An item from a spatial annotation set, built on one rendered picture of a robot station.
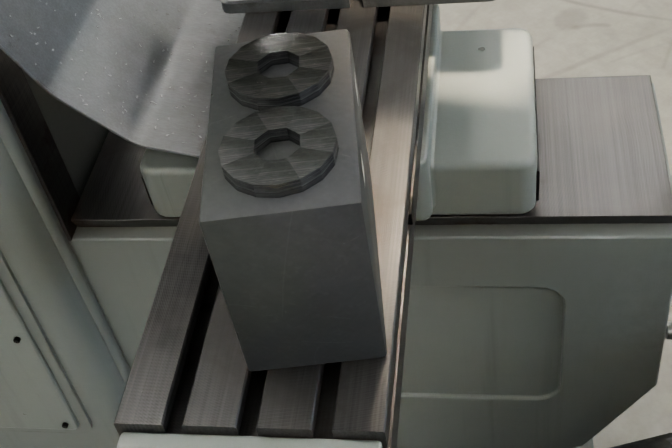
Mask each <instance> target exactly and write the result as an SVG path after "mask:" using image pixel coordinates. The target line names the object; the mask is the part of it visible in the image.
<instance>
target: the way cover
mask: <svg viewBox="0 0 672 448"><path fill-rule="evenodd" d="M152 2H153V3H154V4H152ZM46 3H47V5H46ZM157 8H158V10H157V11H156V9H157ZM222 8H223V7H222V3H221V0H40V1H39V0H0V49H1V50H2V51H4V52H5V53H6V54H7V55H8V56H9V57H10V58H11V59H12V60H13V61H14V62H15V63H16V64H17V65H18V66H19V67H21V68H22V69H23V70H24V71H25V72H26V73H27V74H28V75H29V76H30V77H31V78H32V79H33V80H34V81H35V82H36V83H37V84H39V85H40V86H41V87H42V88H43V89H44V90H45V91H46V92H47V93H49V94H50V95H51V96H53V97H54V98H56V99H57V100H59V101H60V102H62V103H64V104H65V105H67V106H69V107H70V108H72V109H74V110H75V111H77V112H79V113H81V114H82V115H84V116H86V117H87V118H89V119H91V120H92V121H94V122H96V123H97V124H99V125H101V126H103V127H104V128H106V129H108V130H109V131H111V132H113V133H114V134H116V135H118V136H119V137H121V138H123V139H124V140H126V141H128V142H130V143H132V144H134V145H137V146H139V147H143V148H147V149H153V150H158V151H164V152H170V153H175V154H181V155H187V156H192V157H198V158H199V156H200V153H201V150H202V147H203V144H204V141H205V138H206V134H207V129H208V119H209V108H210V98H211V87H212V77H213V66H214V56H215V48H216V47H217V46H220V45H228V44H235V43H236V41H237V38H238V35H239V32H240V29H241V25H242V23H241V22H243V19H244V16H245V13H235V14H228V13H225V12H224V10H223V9H222ZM96 9H98V10H99V11H98V10H96ZM178 9H179V10H178ZM54 10H56V11H54ZM179 11H180V12H179ZM91 12H92V13H93V14H91ZM99 13H100V14H99ZM166 13H167V14H169V15H167V14H166ZM204 13H206V14H204ZM75 14H76V16H75ZM97 14H99V15H101V18H100V16H99V15H97ZM9 15H11V17H9ZM134 15H135V17H134ZM103 18H104V19H103ZM119 18H122V19H119ZM228 20H229V22H228ZM154 23H155V25H154ZM97 26H100V27H97ZM200 26H202V27H200ZM38 27H40V28H38ZM178 27H179V28H180V29H179V28H178ZM199 27H200V28H199ZM238 27H240V28H238ZM236 30H238V31H236ZM79 31H80V33H79ZM30 32H31V33H32V34H31V33H30ZM34 33H36V35H34ZM10 34H11V35H13V37H11V36H10ZM153 34H155V35H153ZM231 34H233V35H231ZM96 37H97V38H98V39H97V38H96ZM214 37H216V38H214ZM76 38H77V39H76ZM228 39H230V40H229V41H228ZM160 41H162V42H160ZM37 42H38V43H39V44H37V45H36V44H35V43H37ZM45 42H46V44H45ZM194 43H195V44H194ZM139 44H140V45H141V46H142V47H140V46H139ZM193 47H194V48H193ZM167 48H168V51H167ZM52 49H54V51H52ZM80 50H83V51H84V52H82V51H80ZM162 50H165V51H163V52H162ZM116 52H117V54H116ZM169 52H170V53H172V54H169ZM189 53H190V54H189ZM200 53H202V55H200ZM70 58H71V59H73V60H71V59H70ZM169 59H170V60H171V61H170V60H169ZM154 60H155V61H154ZM188 60H190V61H188ZM153 61H154V63H153ZM206 61H207V63H206ZM60 62H61V63H60ZM34 63H36V65H35V64H34ZM126 63H127V65H125V64H126ZM105 67H106V69H105ZM165 69H166V70H165ZM140 70H141V71H142V72H140ZM163 70H165V71H163ZM205 71H207V72H205ZM85 72H87V73H86V74H84V73H85ZM165 73H166V75H165ZM108 74H110V75H111V76H108ZM82 78H83V79H84V80H82ZM127 81H128V82H127ZM118 85H119V87H118ZM169 87H171V88H169ZM180 87H183V88H180ZM77 88H80V89H77ZM108 92H109V94H108ZM80 94H81V96H80ZM146 94H147V95H146ZM161 94H162V97H161ZM137 95H138V96H139V97H138V98H136V96H137ZM97 96H99V97H97ZM194 96H196V97H194ZM189 99H190V101H189ZM83 100H84V102H82V101H83ZM151 101H153V102H154V103H157V104H154V103H153V102H152V103H151ZM123 102H124V103H123ZM84 104H88V105H84ZM182 105H183V106H185V107H182ZM122 106H123V108H122ZM174 106H175V107H174ZM176 107H178V108H176ZM206 107H208V108H206ZM102 109H103V110H104V112H103V111H102ZM124 109H126V110H127V112H126V111H125V110H124ZM122 111H123V112H124V114H122ZM202 111H205V112H202ZM191 114H192V115H194V116H192V115H191ZM157 119H159V120H157ZM168 119H169V120H168ZM121 123H122V124H121ZM155 126H156V129H154V128H155ZM198 126H200V127H198ZM172 133H174V134H172ZM167 134H169V135H168V136H166V135H167ZM192 134H195V135H192ZM199 136H201V137H202V138H200V137H199ZM182 142H186V143H182Z"/></svg>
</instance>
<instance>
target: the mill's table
mask: <svg viewBox="0 0 672 448"><path fill-rule="evenodd" d="M432 13H433V4H430V5H408V6H386V7H365V8H364V7H363V1H362V0H355V1H353V2H352V3H351V6H350V8H343V9H322V10H300V11H278V12H257V13H245V16H244V19H243V22H242V25H241V29H240V32H239V35H238V38H237V41H236V43H243V42H250V41H254V40H256V39H258V38H261V37H265V36H269V35H273V34H277V33H302V34H310V33H318V32H326V31H333V30H341V29H347V30H348V31H349V32H350V38H351V44H352V51H353V58H354V64H355V71H356V78H357V84H358V91H359V98H360V105H361V111H362V118H363V125H364V131H365V138H366V145H367V152H368V158H369V165H370V172H371V178H372V188H373V199H374V210H375V221H376V232H377V243H378V254H379V265H380V277H381V288H382V299H383V310H384V321H385V332H386V343H387V354H386V356H385V357H381V358H371V359H362V360H353V361H344V362H335V363H326V364H317V365H307V366H298V367H289V368H280V369H271V370H262V371H249V370H248V367H247V365H246V362H245V359H244V356H243V353H242V350H241V347H240V344H239V341H238V338H237V335H236V332H235V329H234V326H233V323H232V320H231V317H230V314H229V311H228V308H227V305H226V302H225V299H224V296H223V293H222V290H221V287H220V284H219V281H218V278H217V275H216V272H215V269H214V266H213V263H212V260H211V258H210V255H209V252H208V249H207V246H206V243H205V240H204V237H203V234H202V231H201V228H200V225H199V214H200V203H201V193H202V182H203V172H204V161H205V151H206V140H207V134H206V138H205V141H204V144H203V147H202V150H201V153H200V156H199V159H198V163H197V166H196V169H195V172H194V175H193V178H192V181H191V184H190V187H189V191H188V194H187V197H186V200H185V203H184V206H183V209H182V212H181V216H180V219H179V222H178V225H177V228H176V231H175V234H174V237H173V240H172V244H171V247H170V250H169V253H168V256H167V259H166V262H165V265H164V268H163V272H162V275H161V278H160V281H159V284H158V287H157V290H156V293H155V297H154V300H153V303H152V306H151V309H150V312H149V315H148V318H147V321H146V325H145V328H144V331H143V334H142V337H141V340H140V343H139V346H138V349H137V353H136V356H135V359H134V362H133V365H132V368H131V371H130V374H129V378H128V381H127V384H126V387H125V390H124V393H123V396H122V399H121V402H120V406H119V409H118V412H117V415H116V418H115V421H114V426H115V428H116V430H117V432H118V433H119V435H120V438H119V441H118V444H117V448H397V439H398V426H399V414H400V402H401V390H402V378H403V366H404V354H405V341H406V329H407V317H408V305H409V293H410V281H411V269H412V256H413V244H414V232H415V220H416V208H417V196H418V183H419V171H420V159H421V147H422V135H423V123H424V111H425V98H426V86H427V74H428V62H429V50H430V38H431V26H432Z"/></svg>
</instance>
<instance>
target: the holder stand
mask: <svg viewBox="0 0 672 448"><path fill-rule="evenodd" d="M199 225H200V228H201V231H202V234H203V237H204V240H205V243H206V246H207V249H208V252H209V255H210V258H211V260H212V263H213V266H214V269H215V272H216V275H217V278H218V281H219V284H220V287H221V290H222V293H223V296H224V299H225V302H226V305H227V308H228V311H229V314H230V317H231V320H232V323H233V326H234V329H235V332H236V335H237V338H238V341H239V344H240V347H241V350H242V353H243V356H244V359H245V362H246V365H247V367H248V370H249V371H262V370H271V369H280V368H289V367H298V366H307V365H317V364H326V363H335V362H344V361H353V360H362V359H371V358H381V357H385V356H386V354H387V343H386V332H385V321H384V310H383V299H382V288H381V277H380V265H379V254H378V243H377V232H376V221H375V210H374V199H373V188H372V178H371V172H370V165H369V158H368V152H367V145H366V138H365V131H364V125H363V118H362V111H361V105H360V98H359V91H358V84H357V78H356V71H355V64H354V58H353V51H352V44H351V38H350V32H349V31H348V30H347V29H341V30H333V31H326V32H318V33H310V34H302V33H277V34H273V35H269V36H265V37H261V38H258V39H256V40H254V41H250V42H243V43H235V44H228V45H220V46H217V47H216V48H215V56H214V66H213V77H212V87H211V98H210V108H209V119H208V129H207V140H206V151H205V161H204V172H203V182H202V193H201V203H200V214H199Z"/></svg>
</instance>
